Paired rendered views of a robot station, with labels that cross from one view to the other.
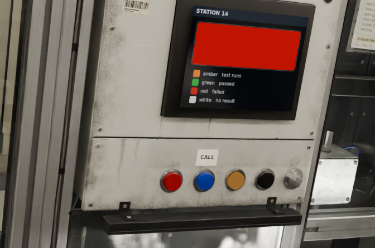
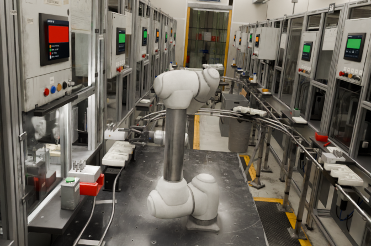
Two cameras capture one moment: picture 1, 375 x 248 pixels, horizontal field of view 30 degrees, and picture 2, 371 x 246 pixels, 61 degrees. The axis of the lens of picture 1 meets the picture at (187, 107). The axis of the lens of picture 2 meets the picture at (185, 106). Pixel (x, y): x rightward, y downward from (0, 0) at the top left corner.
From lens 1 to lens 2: 0.84 m
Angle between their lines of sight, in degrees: 60
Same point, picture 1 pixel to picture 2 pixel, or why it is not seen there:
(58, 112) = (14, 71)
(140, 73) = (33, 49)
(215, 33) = (52, 29)
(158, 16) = (35, 24)
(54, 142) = (14, 84)
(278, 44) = (64, 32)
